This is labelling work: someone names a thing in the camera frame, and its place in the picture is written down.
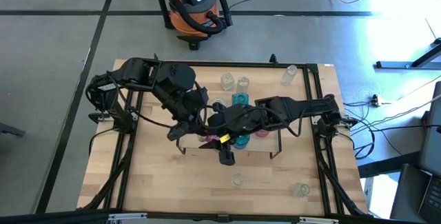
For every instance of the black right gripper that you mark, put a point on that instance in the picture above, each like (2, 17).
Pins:
(241, 122)

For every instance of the black desk foot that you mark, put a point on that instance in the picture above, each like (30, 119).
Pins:
(386, 165)
(396, 64)

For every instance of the clear slim glass vase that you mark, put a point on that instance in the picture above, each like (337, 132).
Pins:
(288, 76)

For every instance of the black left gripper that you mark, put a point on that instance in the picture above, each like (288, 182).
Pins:
(191, 110)

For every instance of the clear ribbed cylinder glass vase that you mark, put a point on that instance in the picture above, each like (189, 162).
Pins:
(238, 180)

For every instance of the grey upright panel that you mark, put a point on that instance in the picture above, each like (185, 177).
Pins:
(432, 138)

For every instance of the clear square glass vase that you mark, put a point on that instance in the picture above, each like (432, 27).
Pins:
(227, 82)

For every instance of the orange and black shop vacuum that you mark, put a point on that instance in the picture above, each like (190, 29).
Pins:
(193, 7)

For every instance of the black vacuum extension wand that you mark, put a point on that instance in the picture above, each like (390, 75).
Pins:
(162, 3)

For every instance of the silver frame strip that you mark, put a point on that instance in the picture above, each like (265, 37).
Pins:
(127, 216)
(318, 221)

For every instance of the small black table camera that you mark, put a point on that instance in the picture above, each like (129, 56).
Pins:
(223, 218)

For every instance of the wooden shelf with black frame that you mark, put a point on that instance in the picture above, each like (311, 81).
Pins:
(258, 144)

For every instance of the teal square glass vase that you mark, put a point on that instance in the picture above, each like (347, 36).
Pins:
(240, 99)

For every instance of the clear wide round glass vase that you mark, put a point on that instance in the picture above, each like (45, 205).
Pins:
(217, 101)

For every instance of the white power strip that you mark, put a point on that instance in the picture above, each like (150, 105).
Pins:
(376, 100)

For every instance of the teal round glass vase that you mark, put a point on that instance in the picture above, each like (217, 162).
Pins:
(241, 143)

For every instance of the clear smooth waisted glass vase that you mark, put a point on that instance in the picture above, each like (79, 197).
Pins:
(300, 190)

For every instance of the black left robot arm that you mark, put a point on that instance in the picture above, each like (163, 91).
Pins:
(172, 77)

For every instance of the clear tall textured glass vase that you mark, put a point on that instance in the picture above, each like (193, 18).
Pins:
(242, 85)

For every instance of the dark grey furniture foot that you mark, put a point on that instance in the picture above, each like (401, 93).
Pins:
(10, 129)

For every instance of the dark grey control console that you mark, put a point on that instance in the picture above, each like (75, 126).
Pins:
(406, 196)

